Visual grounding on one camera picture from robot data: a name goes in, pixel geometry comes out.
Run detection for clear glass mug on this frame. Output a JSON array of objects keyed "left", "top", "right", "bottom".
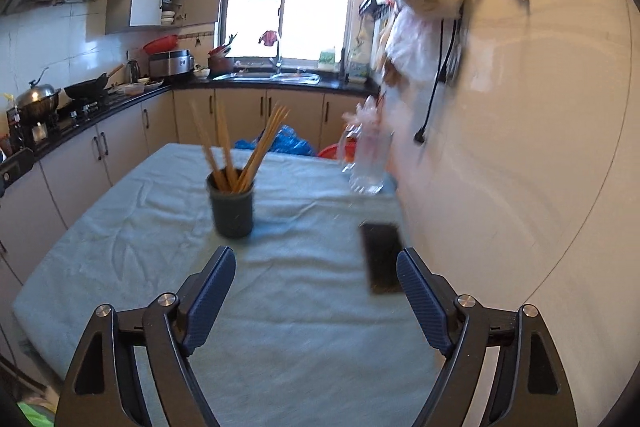
[{"left": 340, "top": 126, "right": 396, "bottom": 196}]

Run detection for hanging plastic bags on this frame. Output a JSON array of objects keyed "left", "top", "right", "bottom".
[{"left": 376, "top": 0, "right": 452, "bottom": 88}]

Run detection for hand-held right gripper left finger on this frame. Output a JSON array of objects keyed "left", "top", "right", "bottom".
[{"left": 54, "top": 246, "right": 237, "bottom": 427}]

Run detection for steel pot with lid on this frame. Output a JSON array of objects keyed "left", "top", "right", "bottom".
[{"left": 14, "top": 67, "right": 62, "bottom": 118}]

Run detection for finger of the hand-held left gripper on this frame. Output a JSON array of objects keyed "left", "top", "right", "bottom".
[{"left": 0, "top": 148, "right": 35, "bottom": 198}]

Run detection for silver rice cooker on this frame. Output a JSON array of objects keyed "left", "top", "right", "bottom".
[{"left": 148, "top": 49, "right": 196, "bottom": 80}]

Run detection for black smartphone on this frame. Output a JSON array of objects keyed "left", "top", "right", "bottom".
[{"left": 359, "top": 221, "right": 405, "bottom": 296}]

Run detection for green label detergent bottle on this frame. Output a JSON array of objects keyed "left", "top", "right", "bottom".
[{"left": 348, "top": 44, "right": 371, "bottom": 83}]

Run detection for beige base cabinets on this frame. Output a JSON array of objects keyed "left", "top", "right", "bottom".
[{"left": 0, "top": 87, "right": 382, "bottom": 288}]

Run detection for blue plastic bag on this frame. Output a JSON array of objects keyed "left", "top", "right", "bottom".
[{"left": 235, "top": 124, "right": 316, "bottom": 158}]

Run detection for red colander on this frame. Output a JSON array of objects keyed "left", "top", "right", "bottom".
[{"left": 142, "top": 34, "right": 180, "bottom": 56}]

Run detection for red plastic basket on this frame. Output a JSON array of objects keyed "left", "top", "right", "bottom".
[{"left": 316, "top": 143, "right": 359, "bottom": 162}]

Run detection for brown clay pot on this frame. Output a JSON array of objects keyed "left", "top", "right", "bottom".
[{"left": 207, "top": 52, "right": 235, "bottom": 77}]

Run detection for grey chopstick holder cup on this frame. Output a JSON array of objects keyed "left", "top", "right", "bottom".
[{"left": 206, "top": 169, "right": 256, "bottom": 239}]

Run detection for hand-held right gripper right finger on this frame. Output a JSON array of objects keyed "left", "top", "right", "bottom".
[{"left": 396, "top": 247, "right": 579, "bottom": 427}]

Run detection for bunch of wooden chopsticks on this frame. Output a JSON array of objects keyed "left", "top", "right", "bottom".
[{"left": 190, "top": 99, "right": 292, "bottom": 194}]

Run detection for black wall shelf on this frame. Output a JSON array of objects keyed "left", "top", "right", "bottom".
[{"left": 357, "top": 0, "right": 392, "bottom": 18}]

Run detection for steel double sink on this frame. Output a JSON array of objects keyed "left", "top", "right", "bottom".
[{"left": 212, "top": 71, "right": 321, "bottom": 84}]

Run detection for black power cable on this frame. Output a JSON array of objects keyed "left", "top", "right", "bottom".
[{"left": 413, "top": 13, "right": 464, "bottom": 146}]

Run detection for light blue towel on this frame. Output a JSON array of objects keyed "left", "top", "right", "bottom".
[{"left": 12, "top": 142, "right": 452, "bottom": 427}]

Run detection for steel faucet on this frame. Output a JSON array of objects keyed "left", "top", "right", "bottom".
[{"left": 269, "top": 38, "right": 285, "bottom": 76}]

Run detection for gas stove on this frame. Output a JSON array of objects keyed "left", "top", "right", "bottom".
[{"left": 29, "top": 92, "right": 127, "bottom": 130}]

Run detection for black wok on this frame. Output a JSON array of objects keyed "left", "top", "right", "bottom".
[{"left": 63, "top": 64, "right": 125, "bottom": 101}]

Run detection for dark sauce bottle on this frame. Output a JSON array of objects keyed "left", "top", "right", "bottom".
[{"left": 5, "top": 94, "right": 27, "bottom": 154}]

